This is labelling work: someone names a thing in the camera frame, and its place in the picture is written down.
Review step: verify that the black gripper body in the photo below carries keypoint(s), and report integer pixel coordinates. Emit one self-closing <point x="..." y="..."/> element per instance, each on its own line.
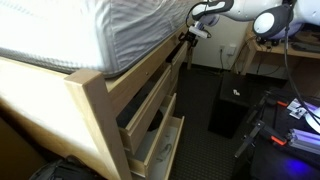
<point x="191" y="38"/>

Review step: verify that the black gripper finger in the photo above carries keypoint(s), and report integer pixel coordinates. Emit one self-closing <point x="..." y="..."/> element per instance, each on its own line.
<point x="192" y="47"/>
<point x="182" y="38"/>

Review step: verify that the wooden drawer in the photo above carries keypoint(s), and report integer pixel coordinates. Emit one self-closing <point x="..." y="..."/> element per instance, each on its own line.
<point x="141" y="163"/>
<point x="161" y="170"/>
<point x="176" y="57"/>
<point x="136" y="117"/>

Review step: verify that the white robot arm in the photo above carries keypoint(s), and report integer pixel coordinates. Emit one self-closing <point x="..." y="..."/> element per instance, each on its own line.
<point x="272" y="19"/>

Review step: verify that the black box with logo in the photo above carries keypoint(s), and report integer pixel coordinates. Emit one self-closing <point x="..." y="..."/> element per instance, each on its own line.
<point x="236" y="94"/>

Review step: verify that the black headphones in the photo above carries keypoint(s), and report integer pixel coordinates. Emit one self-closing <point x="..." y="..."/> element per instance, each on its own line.
<point x="268" y="42"/>

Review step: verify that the white fitted-sheet mattress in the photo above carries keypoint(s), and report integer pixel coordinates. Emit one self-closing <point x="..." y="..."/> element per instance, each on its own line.
<point x="109" y="36"/>

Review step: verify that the black orange clamp far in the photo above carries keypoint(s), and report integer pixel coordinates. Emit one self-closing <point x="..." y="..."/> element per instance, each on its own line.
<point x="268" y="100"/>

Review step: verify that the black orange clamp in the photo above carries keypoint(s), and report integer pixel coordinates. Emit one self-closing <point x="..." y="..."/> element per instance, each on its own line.
<point x="268" y="100"/>
<point x="260" y="128"/>

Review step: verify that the black keyboard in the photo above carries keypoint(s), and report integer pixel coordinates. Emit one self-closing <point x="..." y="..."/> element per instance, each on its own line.
<point x="305" y="47"/>

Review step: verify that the black orange clamp near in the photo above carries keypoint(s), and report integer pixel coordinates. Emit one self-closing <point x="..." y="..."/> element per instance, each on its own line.
<point x="260" y="128"/>

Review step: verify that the light wooden desk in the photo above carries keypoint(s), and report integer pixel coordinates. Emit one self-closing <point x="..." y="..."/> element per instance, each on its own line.
<point x="304" y="67"/>

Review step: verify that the white cloth in drawer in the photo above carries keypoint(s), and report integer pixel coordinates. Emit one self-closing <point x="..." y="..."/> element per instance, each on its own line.
<point x="164" y="153"/>

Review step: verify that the black backpack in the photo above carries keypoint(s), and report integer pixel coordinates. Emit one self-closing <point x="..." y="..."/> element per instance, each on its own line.
<point x="69" y="168"/>

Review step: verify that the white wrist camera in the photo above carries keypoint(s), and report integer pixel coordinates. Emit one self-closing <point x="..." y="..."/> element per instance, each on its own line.
<point x="200" y="33"/>

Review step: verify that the white wall outlet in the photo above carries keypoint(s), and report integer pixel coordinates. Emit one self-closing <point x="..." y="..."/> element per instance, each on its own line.
<point x="228" y="50"/>

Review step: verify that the silver metal bracket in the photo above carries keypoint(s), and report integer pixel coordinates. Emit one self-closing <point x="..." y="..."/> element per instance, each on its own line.
<point x="298" y="111"/>

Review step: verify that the aluminium extrusion rail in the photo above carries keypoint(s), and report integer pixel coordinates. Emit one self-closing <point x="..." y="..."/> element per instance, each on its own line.
<point x="305" y="141"/>

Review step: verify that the light wooden bed frame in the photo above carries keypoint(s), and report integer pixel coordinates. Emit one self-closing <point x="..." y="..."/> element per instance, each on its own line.
<point x="75" y="113"/>

